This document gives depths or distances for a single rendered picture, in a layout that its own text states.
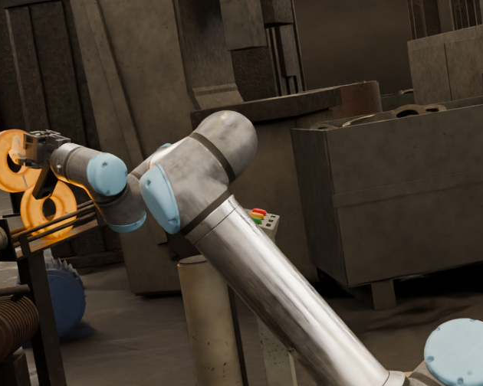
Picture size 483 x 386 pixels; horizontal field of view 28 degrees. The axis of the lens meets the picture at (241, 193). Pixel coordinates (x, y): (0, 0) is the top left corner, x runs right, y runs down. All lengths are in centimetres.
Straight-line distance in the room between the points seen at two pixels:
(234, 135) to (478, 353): 58
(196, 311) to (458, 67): 352
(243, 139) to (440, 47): 425
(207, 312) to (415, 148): 159
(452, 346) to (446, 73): 419
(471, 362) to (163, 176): 63
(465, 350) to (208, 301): 90
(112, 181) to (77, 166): 9
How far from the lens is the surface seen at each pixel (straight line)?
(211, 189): 167
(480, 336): 180
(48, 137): 232
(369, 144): 379
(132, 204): 224
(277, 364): 256
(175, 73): 455
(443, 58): 589
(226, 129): 171
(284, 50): 891
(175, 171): 167
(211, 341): 251
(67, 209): 251
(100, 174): 214
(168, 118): 458
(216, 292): 249
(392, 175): 382
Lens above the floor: 92
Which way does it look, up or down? 6 degrees down
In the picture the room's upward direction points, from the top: 9 degrees counter-clockwise
